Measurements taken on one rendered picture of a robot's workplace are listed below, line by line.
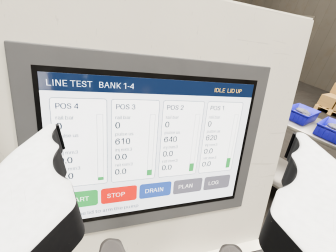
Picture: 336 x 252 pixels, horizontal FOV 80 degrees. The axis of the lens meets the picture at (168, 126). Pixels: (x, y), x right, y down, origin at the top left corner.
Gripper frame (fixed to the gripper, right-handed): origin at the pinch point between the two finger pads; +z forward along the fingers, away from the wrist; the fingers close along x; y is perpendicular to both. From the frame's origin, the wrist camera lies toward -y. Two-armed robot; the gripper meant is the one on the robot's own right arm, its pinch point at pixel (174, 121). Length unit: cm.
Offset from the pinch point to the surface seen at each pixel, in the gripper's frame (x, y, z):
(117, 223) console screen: -10.9, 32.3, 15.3
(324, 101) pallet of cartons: 358, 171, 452
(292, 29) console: 24.1, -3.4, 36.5
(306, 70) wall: 487, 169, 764
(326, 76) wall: 518, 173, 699
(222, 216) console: 13.4, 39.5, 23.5
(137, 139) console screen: -6.6, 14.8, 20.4
